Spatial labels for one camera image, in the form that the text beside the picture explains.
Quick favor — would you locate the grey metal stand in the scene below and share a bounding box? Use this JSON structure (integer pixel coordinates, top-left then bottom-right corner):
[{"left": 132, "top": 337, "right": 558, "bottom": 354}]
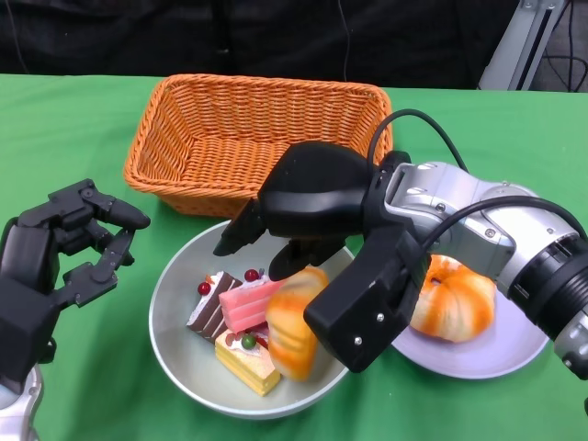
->
[{"left": 477, "top": 0, "right": 573, "bottom": 92}]

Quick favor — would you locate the pale green bowl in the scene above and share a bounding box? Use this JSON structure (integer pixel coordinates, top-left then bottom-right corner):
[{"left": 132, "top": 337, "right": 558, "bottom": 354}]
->
[{"left": 147, "top": 219, "right": 357, "bottom": 420}]

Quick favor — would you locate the lavender plate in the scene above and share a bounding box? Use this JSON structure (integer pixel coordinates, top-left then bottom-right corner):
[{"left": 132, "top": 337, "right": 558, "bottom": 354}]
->
[{"left": 390, "top": 250, "right": 551, "bottom": 380}]

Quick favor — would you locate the orange wicker basket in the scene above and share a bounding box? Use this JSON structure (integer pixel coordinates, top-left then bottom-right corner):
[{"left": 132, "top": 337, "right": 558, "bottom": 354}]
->
[{"left": 122, "top": 73, "right": 395, "bottom": 221}]

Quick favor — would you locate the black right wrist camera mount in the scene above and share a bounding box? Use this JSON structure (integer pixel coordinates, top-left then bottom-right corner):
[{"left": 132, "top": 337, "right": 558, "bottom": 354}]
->
[{"left": 303, "top": 151, "right": 433, "bottom": 374}]

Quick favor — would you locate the green tablecloth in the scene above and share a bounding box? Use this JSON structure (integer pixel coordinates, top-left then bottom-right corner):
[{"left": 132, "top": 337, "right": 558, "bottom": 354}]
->
[{"left": 0, "top": 74, "right": 588, "bottom": 441}]

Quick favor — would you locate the black floor cable loop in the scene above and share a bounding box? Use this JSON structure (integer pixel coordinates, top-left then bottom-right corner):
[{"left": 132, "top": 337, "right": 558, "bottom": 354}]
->
[{"left": 544, "top": 0, "right": 588, "bottom": 95}]

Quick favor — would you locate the black backdrop cloth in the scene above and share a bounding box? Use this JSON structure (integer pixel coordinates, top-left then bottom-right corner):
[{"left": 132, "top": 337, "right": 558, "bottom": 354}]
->
[{"left": 0, "top": 0, "right": 525, "bottom": 92}]

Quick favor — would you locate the light pink cake slice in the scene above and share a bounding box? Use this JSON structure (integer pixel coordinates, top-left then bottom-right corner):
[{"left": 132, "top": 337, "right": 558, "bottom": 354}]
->
[{"left": 218, "top": 268, "right": 288, "bottom": 333}]

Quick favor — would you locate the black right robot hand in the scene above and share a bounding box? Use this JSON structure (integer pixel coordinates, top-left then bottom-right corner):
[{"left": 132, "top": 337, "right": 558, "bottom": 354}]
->
[{"left": 212, "top": 141, "right": 376, "bottom": 281}]

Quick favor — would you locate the brown chocolate cake slice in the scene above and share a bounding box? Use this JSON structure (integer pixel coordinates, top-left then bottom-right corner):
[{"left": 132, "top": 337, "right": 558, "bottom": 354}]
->
[{"left": 186, "top": 270, "right": 243, "bottom": 341}]

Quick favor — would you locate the orange striped bread roll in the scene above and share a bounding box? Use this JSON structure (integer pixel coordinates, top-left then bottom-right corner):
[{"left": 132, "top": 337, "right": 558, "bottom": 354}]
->
[
  {"left": 266, "top": 266, "right": 330, "bottom": 382},
  {"left": 408, "top": 254, "right": 498, "bottom": 344}
]

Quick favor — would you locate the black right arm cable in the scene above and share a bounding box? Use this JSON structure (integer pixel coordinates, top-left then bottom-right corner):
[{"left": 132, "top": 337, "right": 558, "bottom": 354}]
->
[{"left": 367, "top": 108, "right": 580, "bottom": 253}]

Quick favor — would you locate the yellow cake slice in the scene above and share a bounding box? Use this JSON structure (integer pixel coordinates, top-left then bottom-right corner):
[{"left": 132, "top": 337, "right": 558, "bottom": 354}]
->
[{"left": 214, "top": 329, "right": 282, "bottom": 397}]

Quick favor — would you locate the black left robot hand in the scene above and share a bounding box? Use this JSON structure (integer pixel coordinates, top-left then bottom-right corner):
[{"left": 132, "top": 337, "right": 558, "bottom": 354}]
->
[{"left": 0, "top": 178, "right": 152, "bottom": 396}]

